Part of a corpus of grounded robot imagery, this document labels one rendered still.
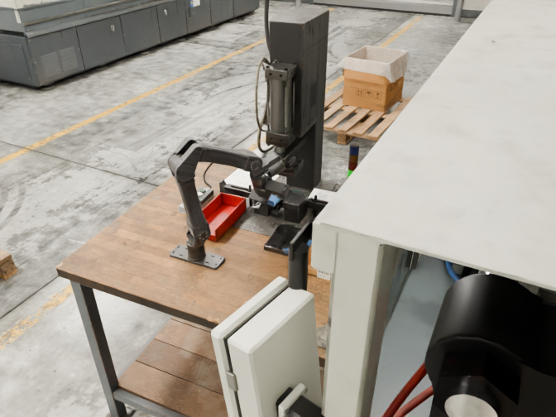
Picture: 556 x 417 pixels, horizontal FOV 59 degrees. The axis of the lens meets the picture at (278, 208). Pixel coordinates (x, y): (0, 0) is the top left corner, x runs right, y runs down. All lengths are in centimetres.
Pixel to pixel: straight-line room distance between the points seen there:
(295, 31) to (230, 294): 92
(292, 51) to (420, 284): 90
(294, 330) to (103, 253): 123
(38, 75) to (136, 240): 493
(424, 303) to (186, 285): 78
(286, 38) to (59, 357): 198
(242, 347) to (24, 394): 212
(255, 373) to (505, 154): 49
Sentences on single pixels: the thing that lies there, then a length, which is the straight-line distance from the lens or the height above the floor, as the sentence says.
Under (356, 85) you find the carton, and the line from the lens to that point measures 524.
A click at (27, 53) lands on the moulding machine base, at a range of 669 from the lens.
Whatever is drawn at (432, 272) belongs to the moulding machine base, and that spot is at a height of 97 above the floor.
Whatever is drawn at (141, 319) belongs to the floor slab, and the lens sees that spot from 293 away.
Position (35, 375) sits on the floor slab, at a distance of 284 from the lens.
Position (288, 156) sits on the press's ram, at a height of 118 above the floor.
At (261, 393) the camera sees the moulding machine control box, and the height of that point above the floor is 137.
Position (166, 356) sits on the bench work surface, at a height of 22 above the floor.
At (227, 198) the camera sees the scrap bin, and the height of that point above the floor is 94.
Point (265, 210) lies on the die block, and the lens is 200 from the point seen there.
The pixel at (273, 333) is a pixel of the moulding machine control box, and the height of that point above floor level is 146.
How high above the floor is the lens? 201
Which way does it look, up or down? 33 degrees down
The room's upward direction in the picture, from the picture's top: straight up
